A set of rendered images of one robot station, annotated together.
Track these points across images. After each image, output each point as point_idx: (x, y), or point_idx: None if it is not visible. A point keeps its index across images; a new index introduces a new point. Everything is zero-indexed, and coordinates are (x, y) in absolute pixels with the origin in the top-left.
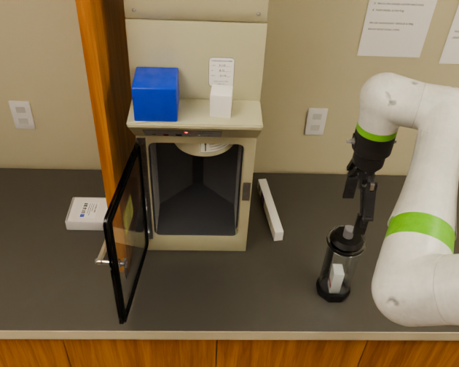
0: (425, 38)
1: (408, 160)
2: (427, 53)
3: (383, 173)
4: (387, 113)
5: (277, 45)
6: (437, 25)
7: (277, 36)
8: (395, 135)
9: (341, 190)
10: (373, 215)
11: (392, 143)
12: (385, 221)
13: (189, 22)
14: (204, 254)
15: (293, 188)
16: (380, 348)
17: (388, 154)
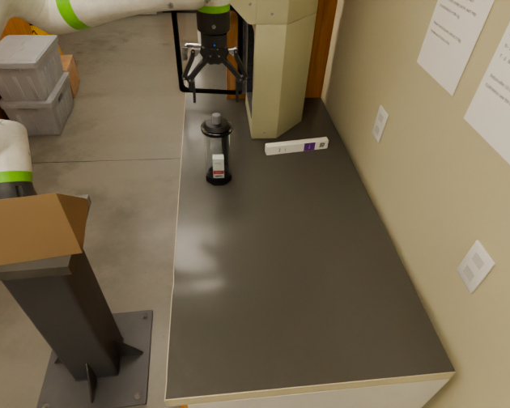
0: (465, 71)
1: (409, 238)
2: (460, 95)
3: (393, 233)
4: None
5: (386, 22)
6: (479, 55)
7: (388, 11)
8: (201, 8)
9: (342, 192)
10: (183, 74)
11: (200, 16)
12: (308, 218)
13: None
14: (245, 123)
15: (331, 163)
16: None
17: (201, 28)
